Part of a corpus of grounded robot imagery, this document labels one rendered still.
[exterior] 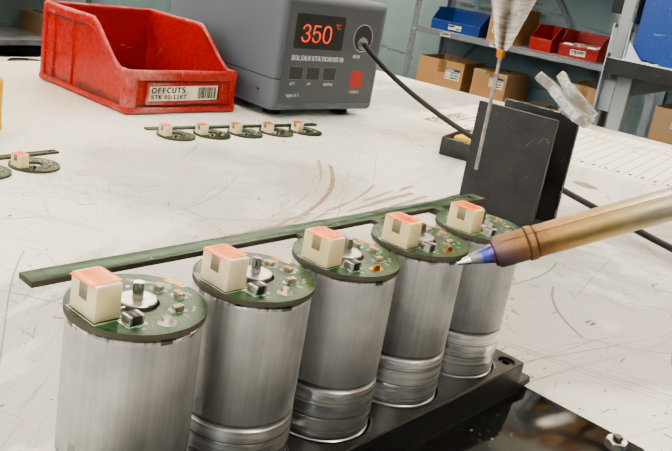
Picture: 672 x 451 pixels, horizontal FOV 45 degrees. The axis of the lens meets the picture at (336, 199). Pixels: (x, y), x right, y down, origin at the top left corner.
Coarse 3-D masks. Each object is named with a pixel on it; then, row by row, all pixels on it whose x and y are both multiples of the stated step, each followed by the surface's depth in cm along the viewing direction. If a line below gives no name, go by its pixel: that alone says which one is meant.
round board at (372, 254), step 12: (300, 240) 19; (360, 240) 20; (300, 252) 18; (372, 252) 19; (384, 252) 19; (312, 264) 18; (348, 264) 18; (360, 264) 18; (372, 264) 18; (384, 264) 18; (396, 264) 18; (336, 276) 17; (348, 276) 17; (360, 276) 17; (372, 276) 17; (384, 276) 18
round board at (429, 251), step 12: (372, 228) 21; (432, 228) 21; (384, 240) 20; (444, 240) 21; (456, 240) 21; (396, 252) 20; (408, 252) 19; (420, 252) 19; (432, 252) 20; (444, 252) 20; (456, 252) 20
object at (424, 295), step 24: (432, 240) 20; (408, 264) 20; (432, 264) 19; (456, 264) 20; (408, 288) 20; (432, 288) 20; (456, 288) 20; (408, 312) 20; (432, 312) 20; (384, 336) 20; (408, 336) 20; (432, 336) 20; (384, 360) 20; (408, 360) 20; (432, 360) 21; (384, 384) 20; (408, 384) 20; (432, 384) 21
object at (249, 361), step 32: (192, 288) 16; (224, 320) 15; (256, 320) 15; (288, 320) 16; (224, 352) 16; (256, 352) 16; (288, 352) 16; (224, 384) 16; (256, 384) 16; (288, 384) 16; (192, 416) 16; (224, 416) 16; (256, 416) 16; (288, 416) 17; (192, 448) 16; (224, 448) 16; (256, 448) 16
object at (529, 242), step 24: (576, 216) 19; (600, 216) 19; (624, 216) 19; (648, 216) 19; (504, 240) 19; (528, 240) 19; (552, 240) 19; (576, 240) 19; (600, 240) 20; (504, 264) 19
